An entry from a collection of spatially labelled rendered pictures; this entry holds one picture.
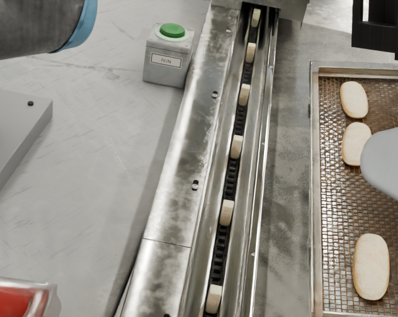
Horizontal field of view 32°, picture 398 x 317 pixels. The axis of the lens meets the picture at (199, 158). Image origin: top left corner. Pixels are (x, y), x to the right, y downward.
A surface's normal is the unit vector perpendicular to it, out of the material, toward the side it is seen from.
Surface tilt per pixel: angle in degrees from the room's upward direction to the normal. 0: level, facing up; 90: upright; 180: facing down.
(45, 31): 99
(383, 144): 59
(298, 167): 0
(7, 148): 3
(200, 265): 0
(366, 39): 90
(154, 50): 90
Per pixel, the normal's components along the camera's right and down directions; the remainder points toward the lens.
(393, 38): -0.60, 0.41
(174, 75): -0.13, 0.58
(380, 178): -0.55, -0.13
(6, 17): 0.49, 0.34
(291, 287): 0.14, -0.79
